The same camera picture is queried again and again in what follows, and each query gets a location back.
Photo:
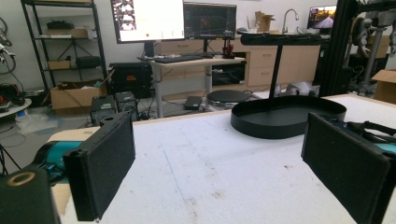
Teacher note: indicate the grey metal stand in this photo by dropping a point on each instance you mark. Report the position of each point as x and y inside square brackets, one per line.
[375, 46]

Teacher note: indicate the round white table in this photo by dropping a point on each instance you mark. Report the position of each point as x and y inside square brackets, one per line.
[15, 109]

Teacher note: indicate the monitor with white screen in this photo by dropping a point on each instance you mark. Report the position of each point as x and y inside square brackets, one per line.
[152, 18]

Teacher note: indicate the silver faucet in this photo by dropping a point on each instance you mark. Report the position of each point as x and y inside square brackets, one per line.
[285, 21]

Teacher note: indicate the black keyboard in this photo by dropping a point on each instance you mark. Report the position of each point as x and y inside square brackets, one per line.
[179, 58]

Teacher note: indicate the black two-tier tray stand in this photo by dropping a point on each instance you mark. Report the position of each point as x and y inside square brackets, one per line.
[280, 119]

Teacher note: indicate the black computer tower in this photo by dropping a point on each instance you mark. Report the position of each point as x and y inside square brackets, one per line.
[102, 107]
[126, 101]

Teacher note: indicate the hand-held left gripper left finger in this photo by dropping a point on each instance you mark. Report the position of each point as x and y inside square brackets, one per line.
[99, 168]

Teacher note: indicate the crumpled white plastic sheet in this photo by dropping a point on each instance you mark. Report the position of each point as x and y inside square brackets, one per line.
[302, 88]

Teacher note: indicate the black aluminium frame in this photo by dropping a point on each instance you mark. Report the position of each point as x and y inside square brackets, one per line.
[337, 46]

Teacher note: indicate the clear plastic bag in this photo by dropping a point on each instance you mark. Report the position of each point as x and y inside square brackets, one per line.
[34, 123]

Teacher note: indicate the flat black device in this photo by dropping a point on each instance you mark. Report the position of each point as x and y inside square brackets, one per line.
[193, 102]

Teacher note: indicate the round black stool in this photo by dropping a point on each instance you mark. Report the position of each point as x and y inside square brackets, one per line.
[229, 95]

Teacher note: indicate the small red and black device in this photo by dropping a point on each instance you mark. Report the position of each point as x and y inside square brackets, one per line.
[228, 49]

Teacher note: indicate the small open cardboard box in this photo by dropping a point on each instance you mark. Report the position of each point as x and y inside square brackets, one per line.
[264, 21]

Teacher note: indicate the monitor with dark screen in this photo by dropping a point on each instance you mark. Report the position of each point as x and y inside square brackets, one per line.
[208, 20]

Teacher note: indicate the light wooden standing desk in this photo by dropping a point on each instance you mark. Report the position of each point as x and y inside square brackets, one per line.
[199, 62]

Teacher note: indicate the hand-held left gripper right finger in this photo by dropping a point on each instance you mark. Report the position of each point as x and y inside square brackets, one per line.
[345, 165]

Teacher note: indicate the flat cardboard box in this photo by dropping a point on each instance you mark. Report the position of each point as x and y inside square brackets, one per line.
[67, 32]

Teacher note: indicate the large cardboard box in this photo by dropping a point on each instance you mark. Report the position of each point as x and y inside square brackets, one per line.
[386, 87]

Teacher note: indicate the small monitor with road picture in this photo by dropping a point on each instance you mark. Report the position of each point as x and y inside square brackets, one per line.
[322, 17]

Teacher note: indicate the black metal shelf rack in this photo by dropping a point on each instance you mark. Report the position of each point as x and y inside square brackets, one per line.
[96, 37]

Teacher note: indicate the black bag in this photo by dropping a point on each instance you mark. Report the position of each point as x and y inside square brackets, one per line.
[88, 61]

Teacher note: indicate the black hard case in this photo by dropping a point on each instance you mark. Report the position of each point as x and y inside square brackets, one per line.
[130, 79]

